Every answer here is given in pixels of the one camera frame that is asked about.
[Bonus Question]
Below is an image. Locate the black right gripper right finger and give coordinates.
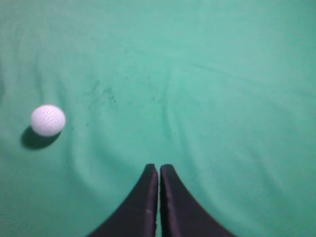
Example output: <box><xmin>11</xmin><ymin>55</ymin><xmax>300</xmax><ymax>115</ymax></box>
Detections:
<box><xmin>160</xmin><ymin>164</ymin><xmax>233</xmax><ymax>237</ymax></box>

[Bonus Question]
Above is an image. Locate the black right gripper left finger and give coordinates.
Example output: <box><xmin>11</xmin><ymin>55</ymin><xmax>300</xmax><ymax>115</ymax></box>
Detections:
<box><xmin>89</xmin><ymin>163</ymin><xmax>158</xmax><ymax>237</ymax></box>

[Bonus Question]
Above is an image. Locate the white dimpled golf ball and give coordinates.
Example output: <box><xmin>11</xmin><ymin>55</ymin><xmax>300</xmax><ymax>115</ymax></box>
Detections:
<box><xmin>31</xmin><ymin>104</ymin><xmax>66</xmax><ymax>137</ymax></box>

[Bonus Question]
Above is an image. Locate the green table cloth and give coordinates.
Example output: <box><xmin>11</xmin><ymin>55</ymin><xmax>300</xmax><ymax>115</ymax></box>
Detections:
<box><xmin>0</xmin><ymin>0</ymin><xmax>316</xmax><ymax>237</ymax></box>

